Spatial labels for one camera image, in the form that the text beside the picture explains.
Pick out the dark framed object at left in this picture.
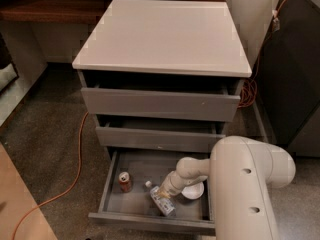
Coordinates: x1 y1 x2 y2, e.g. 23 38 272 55
0 34 19 94

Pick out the clear plastic water bottle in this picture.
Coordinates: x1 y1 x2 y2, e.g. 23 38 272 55
145 181 176 217

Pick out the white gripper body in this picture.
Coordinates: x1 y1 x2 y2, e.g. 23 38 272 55
159 171 189 197

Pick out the white round bowl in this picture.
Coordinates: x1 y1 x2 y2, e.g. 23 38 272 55
182 182 204 200

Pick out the grey drawer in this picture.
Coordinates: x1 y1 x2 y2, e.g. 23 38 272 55
96 116 224 153
81 87 240 122
89 149 215 236

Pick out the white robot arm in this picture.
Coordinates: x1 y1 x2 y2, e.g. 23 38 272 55
158 136 296 240

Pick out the grey drawer cabinet white top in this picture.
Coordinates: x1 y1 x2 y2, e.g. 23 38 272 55
72 0 253 158

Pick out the red soda can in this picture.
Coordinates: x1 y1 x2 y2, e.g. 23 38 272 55
118 172 132 193

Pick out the grey middle drawer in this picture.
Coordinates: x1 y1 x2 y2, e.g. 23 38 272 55
96 116 224 153

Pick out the grey bottom drawer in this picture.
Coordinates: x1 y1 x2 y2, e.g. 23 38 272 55
89 149 215 236

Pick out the dark cabinet on right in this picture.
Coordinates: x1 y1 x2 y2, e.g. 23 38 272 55
257 0 320 157

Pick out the orange extension cable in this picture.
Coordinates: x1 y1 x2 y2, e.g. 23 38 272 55
11 0 320 240

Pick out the dark wooden shelf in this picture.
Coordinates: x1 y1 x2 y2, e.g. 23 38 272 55
0 0 226 26

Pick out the grey top drawer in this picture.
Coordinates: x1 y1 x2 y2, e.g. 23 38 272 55
81 87 240 122

